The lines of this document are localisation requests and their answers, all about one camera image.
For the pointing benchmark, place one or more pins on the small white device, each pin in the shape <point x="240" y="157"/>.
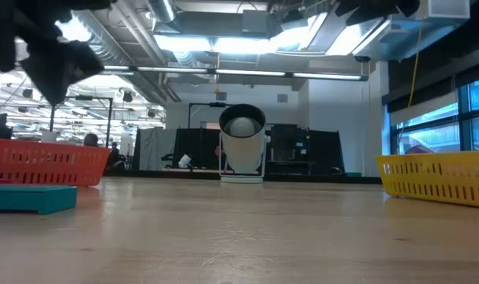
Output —
<point x="184" y="160"/>

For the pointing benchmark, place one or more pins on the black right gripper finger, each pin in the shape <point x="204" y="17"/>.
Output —
<point x="351" y="6"/>
<point x="375" y="16"/>

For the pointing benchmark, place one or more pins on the grey curtain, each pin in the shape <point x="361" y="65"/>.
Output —
<point x="154" y="148"/>

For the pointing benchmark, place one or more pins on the black gantry frame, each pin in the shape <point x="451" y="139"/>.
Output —
<point x="89" y="98"/>
<point x="207" y="104"/>

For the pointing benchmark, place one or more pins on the orange plastic basket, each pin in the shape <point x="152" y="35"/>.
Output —
<point x="97" y="173"/>

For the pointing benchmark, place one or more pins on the black curtain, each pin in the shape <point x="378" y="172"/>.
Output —
<point x="199" y="146"/>

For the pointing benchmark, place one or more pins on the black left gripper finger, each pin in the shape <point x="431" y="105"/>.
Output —
<point x="0" y="43"/>
<point x="57" y="67"/>

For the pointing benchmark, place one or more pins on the person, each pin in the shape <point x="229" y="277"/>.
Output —
<point x="91" y="140"/>
<point x="113" y="154"/>

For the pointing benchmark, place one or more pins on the black aluminium table frame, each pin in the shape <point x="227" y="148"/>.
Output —
<point x="322" y="178"/>

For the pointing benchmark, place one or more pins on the long ceiling light strip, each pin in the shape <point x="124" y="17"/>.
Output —
<point x="251" y="72"/>

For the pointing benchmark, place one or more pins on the yellow plastic basket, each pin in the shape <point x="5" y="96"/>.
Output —
<point x="420" y="160"/>

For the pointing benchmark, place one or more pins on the teal flat box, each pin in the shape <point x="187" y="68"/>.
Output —
<point x="30" y="199"/>

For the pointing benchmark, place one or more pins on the silver ceiling duct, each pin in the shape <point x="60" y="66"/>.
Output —
<point x="162" y="10"/>

